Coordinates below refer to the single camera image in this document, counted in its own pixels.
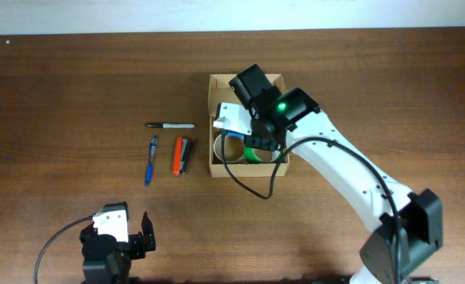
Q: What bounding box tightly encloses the white tape roll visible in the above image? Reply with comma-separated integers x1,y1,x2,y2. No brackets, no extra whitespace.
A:
213,134,245,163

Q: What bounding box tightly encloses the black silver marker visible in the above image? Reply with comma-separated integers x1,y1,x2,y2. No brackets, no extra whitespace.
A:
144,122,195,129

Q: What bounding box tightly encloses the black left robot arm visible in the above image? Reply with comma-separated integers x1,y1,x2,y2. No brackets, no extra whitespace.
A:
80,202,156,284

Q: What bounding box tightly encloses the orange black stapler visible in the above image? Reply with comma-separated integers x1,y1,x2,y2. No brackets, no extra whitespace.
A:
173,136,193,176

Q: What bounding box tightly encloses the blue pen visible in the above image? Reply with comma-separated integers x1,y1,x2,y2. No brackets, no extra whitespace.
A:
144,135,158,187

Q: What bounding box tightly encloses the green tape roll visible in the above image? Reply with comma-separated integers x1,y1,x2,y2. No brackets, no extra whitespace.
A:
244,148,281,164

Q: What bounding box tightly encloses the open cardboard box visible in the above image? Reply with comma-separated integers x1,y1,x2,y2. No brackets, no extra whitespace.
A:
208,74,275,178

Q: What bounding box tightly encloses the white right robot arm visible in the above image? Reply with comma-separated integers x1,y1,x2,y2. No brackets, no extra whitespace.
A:
229,65,443,283

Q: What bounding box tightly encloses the blue plastic case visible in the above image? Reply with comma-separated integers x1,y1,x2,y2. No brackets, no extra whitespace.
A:
225,131,245,139

